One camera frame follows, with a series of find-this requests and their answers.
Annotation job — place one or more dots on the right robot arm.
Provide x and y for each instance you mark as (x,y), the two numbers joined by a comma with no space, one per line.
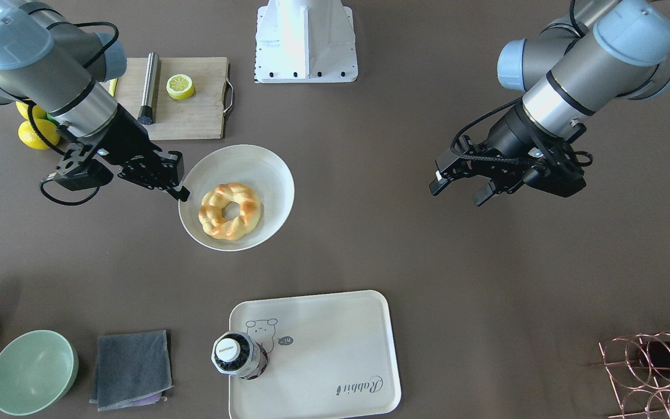
(56,65)

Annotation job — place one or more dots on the white plate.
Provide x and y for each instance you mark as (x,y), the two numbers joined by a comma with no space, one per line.
(257,167)

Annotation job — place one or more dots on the yellow lemon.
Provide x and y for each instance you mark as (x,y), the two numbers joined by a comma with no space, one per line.
(29,137)
(31,111)

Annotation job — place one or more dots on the grey folded cloth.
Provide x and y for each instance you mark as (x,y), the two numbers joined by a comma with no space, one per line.
(132,369)

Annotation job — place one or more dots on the white tray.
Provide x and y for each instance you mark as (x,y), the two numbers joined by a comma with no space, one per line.
(330,356)

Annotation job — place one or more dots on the steel muddler with black tip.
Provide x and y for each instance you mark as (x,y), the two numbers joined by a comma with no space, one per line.
(146,108)

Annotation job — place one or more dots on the green bowl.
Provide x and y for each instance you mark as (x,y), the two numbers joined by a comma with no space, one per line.
(36,369)

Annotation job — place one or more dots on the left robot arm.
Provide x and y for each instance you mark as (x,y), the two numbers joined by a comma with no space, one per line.
(578,64)

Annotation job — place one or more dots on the green lime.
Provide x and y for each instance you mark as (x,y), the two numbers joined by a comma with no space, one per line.
(51,119)

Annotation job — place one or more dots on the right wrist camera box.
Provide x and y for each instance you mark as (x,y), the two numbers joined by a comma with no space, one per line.
(79,170)

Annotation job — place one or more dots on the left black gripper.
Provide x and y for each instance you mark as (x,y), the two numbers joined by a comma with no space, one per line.
(506,138)

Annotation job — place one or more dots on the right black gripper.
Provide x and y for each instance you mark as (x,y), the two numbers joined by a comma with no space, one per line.
(124,139)

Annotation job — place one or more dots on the yellow plastic knife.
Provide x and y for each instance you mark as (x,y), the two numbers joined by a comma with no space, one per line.
(112,86)

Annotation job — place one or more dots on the tea bottle on tray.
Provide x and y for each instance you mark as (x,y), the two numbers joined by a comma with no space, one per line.
(236,354)

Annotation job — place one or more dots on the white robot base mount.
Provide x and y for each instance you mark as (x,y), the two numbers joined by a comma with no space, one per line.
(305,42)

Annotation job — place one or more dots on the half lemon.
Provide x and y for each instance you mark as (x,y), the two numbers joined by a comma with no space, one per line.
(180,87)

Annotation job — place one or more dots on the yellow lemon upper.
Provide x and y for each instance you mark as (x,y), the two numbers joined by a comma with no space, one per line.
(31,111)

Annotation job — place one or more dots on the twisted glazed donut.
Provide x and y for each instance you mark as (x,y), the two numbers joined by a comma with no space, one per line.
(230,211)

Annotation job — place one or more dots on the yellow lemon lower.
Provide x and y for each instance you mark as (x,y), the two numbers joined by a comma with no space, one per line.
(29,137)

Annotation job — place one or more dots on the copper wire bottle rack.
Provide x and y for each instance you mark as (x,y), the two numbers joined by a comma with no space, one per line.
(638,369)

